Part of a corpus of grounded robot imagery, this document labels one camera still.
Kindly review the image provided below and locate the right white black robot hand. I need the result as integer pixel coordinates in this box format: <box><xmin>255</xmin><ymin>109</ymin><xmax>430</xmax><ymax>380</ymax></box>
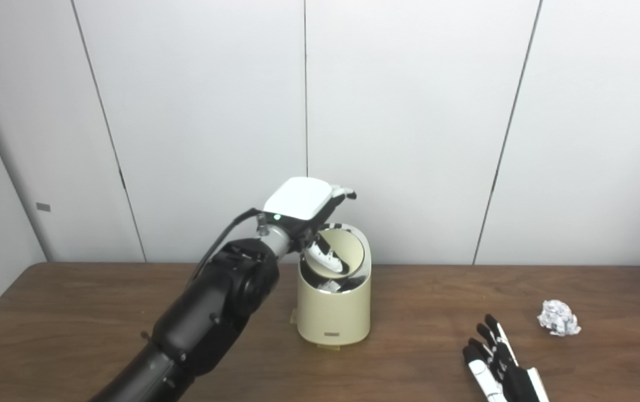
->
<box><xmin>462</xmin><ymin>314</ymin><xmax>551</xmax><ymax>402</ymax></box>

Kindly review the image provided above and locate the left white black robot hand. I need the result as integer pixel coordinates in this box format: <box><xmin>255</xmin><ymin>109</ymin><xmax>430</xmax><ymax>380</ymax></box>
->
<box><xmin>257</xmin><ymin>177</ymin><xmax>357</xmax><ymax>276</ymax></box>

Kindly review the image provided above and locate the round cream bin lid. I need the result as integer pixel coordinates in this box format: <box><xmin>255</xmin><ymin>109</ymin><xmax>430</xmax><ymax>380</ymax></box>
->
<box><xmin>320</xmin><ymin>228</ymin><xmax>365</xmax><ymax>278</ymax></box>

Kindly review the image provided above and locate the white paper ball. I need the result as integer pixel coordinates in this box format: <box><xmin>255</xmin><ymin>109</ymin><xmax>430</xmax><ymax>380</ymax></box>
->
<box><xmin>537</xmin><ymin>299</ymin><xmax>582</xmax><ymax>337</ymax></box>

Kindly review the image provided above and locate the cream-colored trash bin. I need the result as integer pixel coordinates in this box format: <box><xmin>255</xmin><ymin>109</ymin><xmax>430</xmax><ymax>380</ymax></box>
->
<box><xmin>296</xmin><ymin>223</ymin><xmax>372</xmax><ymax>345</ymax></box>

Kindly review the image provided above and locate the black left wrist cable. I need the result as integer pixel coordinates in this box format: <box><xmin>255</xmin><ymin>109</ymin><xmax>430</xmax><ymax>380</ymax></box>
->
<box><xmin>186</xmin><ymin>208</ymin><xmax>265</xmax><ymax>286</ymax></box>

